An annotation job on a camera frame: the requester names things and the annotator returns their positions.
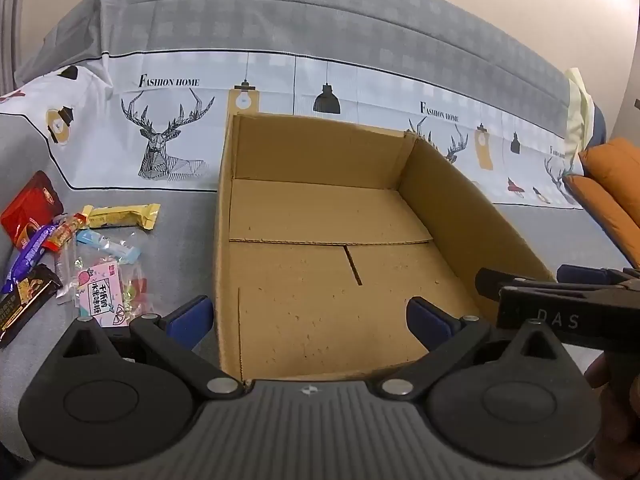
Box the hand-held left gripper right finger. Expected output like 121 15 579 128
379 296 569 402

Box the grey checked quilt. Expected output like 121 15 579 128
14 0 577 127

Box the grey curtain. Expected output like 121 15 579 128
0 0 25 97

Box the blue pillow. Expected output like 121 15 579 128
590 104 609 147

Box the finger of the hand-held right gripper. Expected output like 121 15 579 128
474 266 640 306
556 263 640 286

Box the cream cloth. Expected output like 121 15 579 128
564 66 597 162

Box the red snack packet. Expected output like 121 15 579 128
0 170 66 249

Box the yellow snack bar packet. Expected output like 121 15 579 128
80 203 162 232

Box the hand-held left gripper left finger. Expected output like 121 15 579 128
49 295 241 402

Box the purple snack packet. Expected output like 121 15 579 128
0 223 59 297

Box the deer print bedsheet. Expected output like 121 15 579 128
0 49 640 463

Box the orange pillow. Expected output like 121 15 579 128
579 136 640 227
561 174 640 262

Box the pink label candy bag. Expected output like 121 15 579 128
55 254 152 329

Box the cardboard box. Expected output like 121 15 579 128
212 112 557 384

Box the small red sausage packet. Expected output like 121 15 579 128
46 213 89 254

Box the light blue candy packet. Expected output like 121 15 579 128
75 229 142 265

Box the black snack packet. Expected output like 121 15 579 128
0 263 64 349

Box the person's right hand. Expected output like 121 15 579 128
584 352 640 480

